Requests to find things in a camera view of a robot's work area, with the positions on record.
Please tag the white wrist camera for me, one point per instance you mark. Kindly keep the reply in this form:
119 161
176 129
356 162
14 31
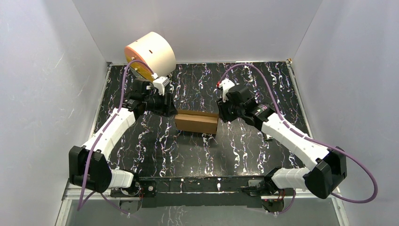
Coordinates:
225 85
160 83

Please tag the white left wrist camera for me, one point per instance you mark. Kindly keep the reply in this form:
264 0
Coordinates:
160 83

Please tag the aluminium table edge rail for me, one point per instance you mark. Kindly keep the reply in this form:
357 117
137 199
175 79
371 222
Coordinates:
95 87
289 64

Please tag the aluminium front frame rail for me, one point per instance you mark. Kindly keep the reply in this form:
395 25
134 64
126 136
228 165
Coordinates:
212 201

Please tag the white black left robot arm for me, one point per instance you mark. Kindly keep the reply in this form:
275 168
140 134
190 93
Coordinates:
88 164

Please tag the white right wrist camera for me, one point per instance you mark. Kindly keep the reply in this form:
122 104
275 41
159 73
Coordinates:
225 85

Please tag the brown cardboard box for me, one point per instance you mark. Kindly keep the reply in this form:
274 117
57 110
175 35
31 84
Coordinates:
198 122

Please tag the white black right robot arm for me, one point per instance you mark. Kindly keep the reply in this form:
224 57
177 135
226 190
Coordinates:
324 168

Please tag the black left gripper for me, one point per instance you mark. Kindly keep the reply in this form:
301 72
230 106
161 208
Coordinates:
168 104

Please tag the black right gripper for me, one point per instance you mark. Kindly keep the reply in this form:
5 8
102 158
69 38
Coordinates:
222 107

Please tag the left aluminium table edge rail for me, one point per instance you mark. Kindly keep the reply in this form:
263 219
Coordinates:
95 87

